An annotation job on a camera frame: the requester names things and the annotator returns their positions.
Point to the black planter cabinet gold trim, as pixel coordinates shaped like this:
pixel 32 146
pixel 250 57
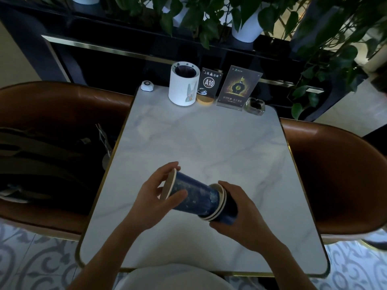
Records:
pixel 105 61

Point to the glass ashtray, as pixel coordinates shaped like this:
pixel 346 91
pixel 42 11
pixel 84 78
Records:
pixel 255 107

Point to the person's white garment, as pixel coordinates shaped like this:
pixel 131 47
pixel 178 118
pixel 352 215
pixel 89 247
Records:
pixel 172 277

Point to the green leafy plant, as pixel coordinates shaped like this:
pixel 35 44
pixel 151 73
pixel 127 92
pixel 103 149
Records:
pixel 332 42
pixel 208 24

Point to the person's left forearm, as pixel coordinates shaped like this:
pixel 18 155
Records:
pixel 105 259

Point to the person's right forearm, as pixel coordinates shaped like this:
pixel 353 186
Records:
pixel 287 268

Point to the blue paper cup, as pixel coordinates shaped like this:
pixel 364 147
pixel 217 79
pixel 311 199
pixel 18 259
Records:
pixel 224 197
pixel 229 209
pixel 221 194
pixel 193 193

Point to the person's left hand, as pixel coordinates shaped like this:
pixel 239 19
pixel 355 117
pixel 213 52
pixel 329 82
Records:
pixel 146 205

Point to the black bag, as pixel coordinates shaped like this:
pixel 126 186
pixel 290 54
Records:
pixel 45 160

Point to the white cylindrical holder rabbit print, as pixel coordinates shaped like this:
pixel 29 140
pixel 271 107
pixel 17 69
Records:
pixel 183 87

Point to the brown leather chair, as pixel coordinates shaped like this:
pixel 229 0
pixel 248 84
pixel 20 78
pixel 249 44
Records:
pixel 332 178
pixel 60 99

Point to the clear acrylic stand dark poster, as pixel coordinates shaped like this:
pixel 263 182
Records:
pixel 238 87

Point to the person's right thumb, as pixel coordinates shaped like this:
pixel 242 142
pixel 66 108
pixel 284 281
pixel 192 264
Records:
pixel 229 191

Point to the white round call button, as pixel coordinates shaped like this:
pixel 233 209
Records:
pixel 148 86

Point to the person's left thumb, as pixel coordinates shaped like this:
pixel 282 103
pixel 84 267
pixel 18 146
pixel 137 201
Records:
pixel 177 197

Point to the black table sign wooden base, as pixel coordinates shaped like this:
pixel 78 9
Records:
pixel 209 83

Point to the person's right hand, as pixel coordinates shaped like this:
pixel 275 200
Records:
pixel 249 223

